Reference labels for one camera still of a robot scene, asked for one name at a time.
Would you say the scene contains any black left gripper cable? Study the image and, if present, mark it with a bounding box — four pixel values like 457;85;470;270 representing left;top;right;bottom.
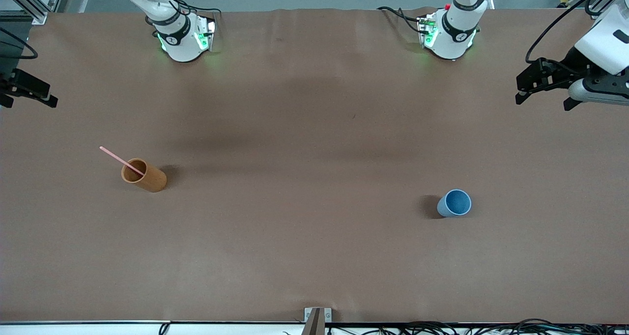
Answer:
525;0;613;63

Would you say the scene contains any pink straw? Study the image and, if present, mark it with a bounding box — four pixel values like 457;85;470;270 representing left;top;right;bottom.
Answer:
100;146;144;175

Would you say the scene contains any silver metal bracket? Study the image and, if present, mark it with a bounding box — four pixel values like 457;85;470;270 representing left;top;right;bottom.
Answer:
304;307;333;324

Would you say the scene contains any aluminium frame profile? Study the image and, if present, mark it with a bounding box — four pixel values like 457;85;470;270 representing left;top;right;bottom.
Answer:
584;0;622;19
0;0;67;26

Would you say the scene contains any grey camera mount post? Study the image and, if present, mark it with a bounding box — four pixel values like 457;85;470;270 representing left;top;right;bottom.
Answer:
301;308;325;335

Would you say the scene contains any black arm base cable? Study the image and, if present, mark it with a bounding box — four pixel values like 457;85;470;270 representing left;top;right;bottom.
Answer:
155;0;222;19
377;5;425;34

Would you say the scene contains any brown table cover sheet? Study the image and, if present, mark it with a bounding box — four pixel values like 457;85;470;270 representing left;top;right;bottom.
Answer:
0;8;629;325

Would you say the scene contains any black right arm base cable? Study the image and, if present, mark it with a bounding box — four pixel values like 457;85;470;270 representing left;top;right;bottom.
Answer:
155;0;222;19

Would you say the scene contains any blue cup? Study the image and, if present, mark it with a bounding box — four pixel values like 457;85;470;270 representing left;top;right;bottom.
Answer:
437;189;472;218

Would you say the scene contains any brown cylindrical cup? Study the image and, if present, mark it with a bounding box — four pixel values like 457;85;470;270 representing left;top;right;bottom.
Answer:
121;158;167;193

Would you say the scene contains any black left arm base cable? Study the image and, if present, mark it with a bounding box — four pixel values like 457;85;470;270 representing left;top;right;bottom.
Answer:
377;5;425;34

